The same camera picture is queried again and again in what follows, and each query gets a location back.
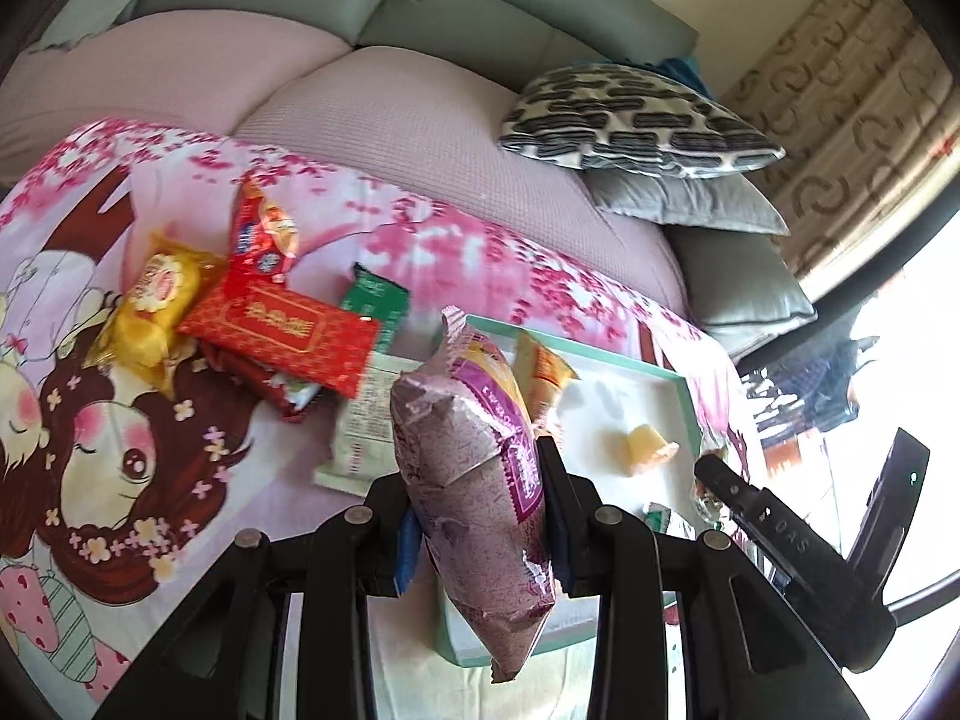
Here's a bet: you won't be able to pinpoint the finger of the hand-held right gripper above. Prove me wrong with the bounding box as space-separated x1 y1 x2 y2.
694 454 796 563

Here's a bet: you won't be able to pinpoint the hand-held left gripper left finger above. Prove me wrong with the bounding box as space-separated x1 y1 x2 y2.
94 474 425 720

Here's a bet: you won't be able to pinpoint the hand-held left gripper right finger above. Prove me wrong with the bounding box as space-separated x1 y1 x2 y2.
534 435 875 720

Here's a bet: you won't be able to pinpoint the clear biscuit packet green edges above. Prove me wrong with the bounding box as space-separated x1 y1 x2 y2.
641 480 732 541

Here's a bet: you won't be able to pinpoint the purple speckled packet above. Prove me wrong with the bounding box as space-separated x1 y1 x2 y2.
390 306 560 685

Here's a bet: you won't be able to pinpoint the teal-rimmed white box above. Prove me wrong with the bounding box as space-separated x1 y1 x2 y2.
435 315 706 668

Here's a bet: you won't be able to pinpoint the pale green packet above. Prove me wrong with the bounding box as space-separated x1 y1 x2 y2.
313 352 425 496

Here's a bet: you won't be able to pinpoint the cream orange roll cake packet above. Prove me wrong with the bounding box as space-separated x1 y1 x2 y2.
514 331 582 436

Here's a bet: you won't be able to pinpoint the red wafer packet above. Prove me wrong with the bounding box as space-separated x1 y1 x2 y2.
199 341 323 421

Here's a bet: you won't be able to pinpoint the dark green packet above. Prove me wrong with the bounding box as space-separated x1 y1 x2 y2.
341 262 412 353

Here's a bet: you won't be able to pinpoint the red gold-patterned packet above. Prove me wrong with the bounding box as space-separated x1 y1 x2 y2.
176 270 380 400

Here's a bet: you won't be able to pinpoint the small red snack packet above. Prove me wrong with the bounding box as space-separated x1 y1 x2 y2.
229 178 301 284

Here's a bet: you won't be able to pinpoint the yellow cake packet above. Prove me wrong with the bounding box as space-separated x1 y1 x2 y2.
82 232 226 398

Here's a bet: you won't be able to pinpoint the printed pink blanket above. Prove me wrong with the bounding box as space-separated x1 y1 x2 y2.
0 116 766 720

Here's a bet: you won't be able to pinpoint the beige patterned curtain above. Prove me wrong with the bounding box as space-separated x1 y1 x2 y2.
720 0 960 301

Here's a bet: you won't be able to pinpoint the black white patterned pillow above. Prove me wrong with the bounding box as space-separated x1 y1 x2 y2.
499 64 787 179

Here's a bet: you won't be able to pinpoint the blue cloth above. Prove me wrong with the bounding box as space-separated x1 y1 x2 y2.
622 52 698 83

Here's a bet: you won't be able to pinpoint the pink sofa cover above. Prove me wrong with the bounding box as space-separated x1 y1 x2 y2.
0 9 691 316

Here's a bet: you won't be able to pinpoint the grey-green sofa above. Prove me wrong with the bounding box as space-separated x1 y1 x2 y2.
30 0 818 361

